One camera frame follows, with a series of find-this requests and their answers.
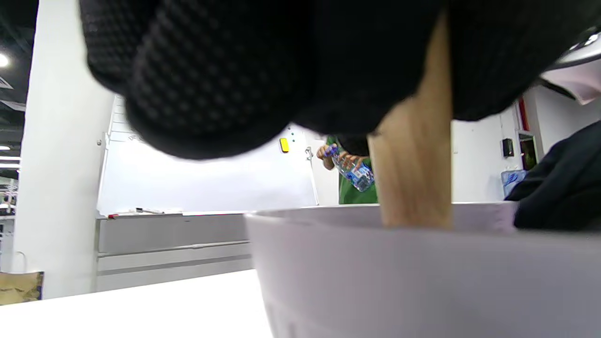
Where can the person's right hand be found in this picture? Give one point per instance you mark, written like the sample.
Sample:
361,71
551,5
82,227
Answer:
563,188

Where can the person's left hand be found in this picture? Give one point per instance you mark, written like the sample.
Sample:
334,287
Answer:
211,70

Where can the grey plastic salad bowl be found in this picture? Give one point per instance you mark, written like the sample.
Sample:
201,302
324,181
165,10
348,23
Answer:
399,281

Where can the blue water jug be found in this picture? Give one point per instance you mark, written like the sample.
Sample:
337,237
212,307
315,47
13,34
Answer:
512,183

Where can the yellow magnet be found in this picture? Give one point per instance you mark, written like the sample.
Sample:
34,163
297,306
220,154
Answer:
284,145

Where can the whiteboard on metal stand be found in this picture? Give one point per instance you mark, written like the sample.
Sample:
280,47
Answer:
211,183

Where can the grey black hand controller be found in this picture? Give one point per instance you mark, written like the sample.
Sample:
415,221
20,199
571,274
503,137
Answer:
577,70

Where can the black marker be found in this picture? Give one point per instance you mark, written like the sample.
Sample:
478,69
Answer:
150,211

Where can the clear plastic water bottle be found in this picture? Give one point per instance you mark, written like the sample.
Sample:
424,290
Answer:
357,173

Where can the brown paper bag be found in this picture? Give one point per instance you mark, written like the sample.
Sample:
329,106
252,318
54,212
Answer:
19,287

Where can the black wall device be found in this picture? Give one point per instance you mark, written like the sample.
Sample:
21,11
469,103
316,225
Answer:
508,147

